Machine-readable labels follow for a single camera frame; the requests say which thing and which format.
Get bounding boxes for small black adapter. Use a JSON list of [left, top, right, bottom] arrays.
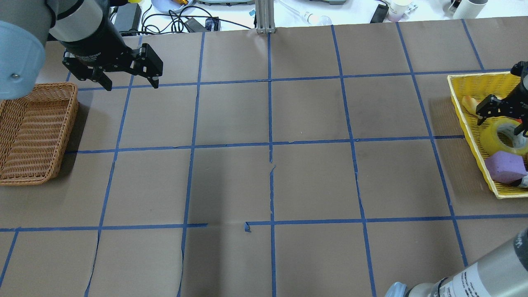
[[184, 17, 221, 33]]

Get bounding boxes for black power adapter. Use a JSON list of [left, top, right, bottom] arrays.
[[114, 2, 141, 35]]

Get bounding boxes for purple foam block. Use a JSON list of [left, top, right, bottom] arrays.
[[484, 151, 527, 184]]

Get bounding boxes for white paper cup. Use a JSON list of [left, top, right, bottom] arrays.
[[387, 0, 417, 22]]

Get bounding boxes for yellow plastic basket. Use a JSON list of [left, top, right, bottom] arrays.
[[447, 72, 528, 199]]

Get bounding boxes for blue plate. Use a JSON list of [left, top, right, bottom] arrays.
[[151, 0, 194, 14]]

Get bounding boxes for brass cylinder tool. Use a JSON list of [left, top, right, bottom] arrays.
[[172, 0, 189, 6]]

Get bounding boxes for aluminium frame post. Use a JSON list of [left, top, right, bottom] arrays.
[[254, 0, 276, 34]]

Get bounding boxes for toy croissant bread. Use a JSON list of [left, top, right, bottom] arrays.
[[461, 95, 483, 120]]

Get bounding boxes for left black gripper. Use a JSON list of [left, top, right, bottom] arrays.
[[61, 8, 163, 92]]

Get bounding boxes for black phone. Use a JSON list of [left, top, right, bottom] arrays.
[[370, 4, 389, 23]]

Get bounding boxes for brown wicker basket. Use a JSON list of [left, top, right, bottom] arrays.
[[0, 82, 79, 186]]

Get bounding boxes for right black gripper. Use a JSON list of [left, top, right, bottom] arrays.
[[476, 61, 528, 138]]

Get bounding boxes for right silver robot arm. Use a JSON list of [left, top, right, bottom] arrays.
[[385, 61, 527, 297]]

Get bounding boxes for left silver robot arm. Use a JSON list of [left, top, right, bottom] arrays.
[[0, 0, 163, 100]]

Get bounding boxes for yellow tape roll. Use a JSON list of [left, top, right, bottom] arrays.
[[480, 117, 528, 156]]

